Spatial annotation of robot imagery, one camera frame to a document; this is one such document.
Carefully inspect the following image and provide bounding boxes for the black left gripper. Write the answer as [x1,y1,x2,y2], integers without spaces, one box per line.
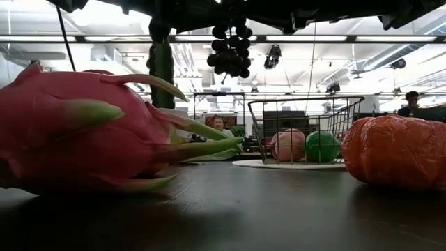
[148,0,238,45]

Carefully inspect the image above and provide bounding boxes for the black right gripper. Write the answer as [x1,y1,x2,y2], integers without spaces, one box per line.
[238,0,315,35]

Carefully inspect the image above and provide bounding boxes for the dark purple grape bunch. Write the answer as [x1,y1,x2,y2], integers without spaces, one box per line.
[206,20,254,79]

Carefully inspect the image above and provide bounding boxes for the pink peach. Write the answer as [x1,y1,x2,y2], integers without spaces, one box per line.
[270,128,307,162]

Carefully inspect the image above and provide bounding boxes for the green lime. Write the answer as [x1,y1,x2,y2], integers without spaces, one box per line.
[305,130,342,164]

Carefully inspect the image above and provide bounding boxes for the orange pumpkin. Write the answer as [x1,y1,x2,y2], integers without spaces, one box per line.
[341,114,446,192]

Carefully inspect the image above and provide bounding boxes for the green cucumber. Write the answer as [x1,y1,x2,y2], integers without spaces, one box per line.
[146,34,176,109]

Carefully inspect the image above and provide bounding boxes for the person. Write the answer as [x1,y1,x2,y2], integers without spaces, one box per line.
[397,90,421,118]
[208,114,235,139]

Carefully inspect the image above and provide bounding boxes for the black background monitor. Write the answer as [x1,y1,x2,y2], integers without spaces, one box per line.
[263,110,309,140]
[414,104,446,123]

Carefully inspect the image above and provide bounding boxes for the green background plant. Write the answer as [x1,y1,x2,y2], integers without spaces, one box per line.
[231,124,247,139]

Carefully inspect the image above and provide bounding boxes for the white round woven mat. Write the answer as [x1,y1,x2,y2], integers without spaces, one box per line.
[232,158,346,171]

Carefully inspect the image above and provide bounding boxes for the pink dragon fruit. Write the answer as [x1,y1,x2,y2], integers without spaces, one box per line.
[0,61,245,196]

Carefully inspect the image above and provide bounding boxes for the black hanging camera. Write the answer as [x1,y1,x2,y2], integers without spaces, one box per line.
[263,44,282,70]

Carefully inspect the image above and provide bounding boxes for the colourful wall painting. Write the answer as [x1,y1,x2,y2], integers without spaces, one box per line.
[204,114,238,130]

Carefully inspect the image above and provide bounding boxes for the metal wire basket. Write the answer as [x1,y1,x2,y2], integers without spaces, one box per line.
[247,96,366,165]

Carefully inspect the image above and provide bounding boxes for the black overhead frame beam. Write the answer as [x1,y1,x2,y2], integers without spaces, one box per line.
[0,33,446,45]

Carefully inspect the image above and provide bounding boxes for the thin black cable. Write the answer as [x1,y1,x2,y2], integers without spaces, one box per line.
[54,6,77,73]

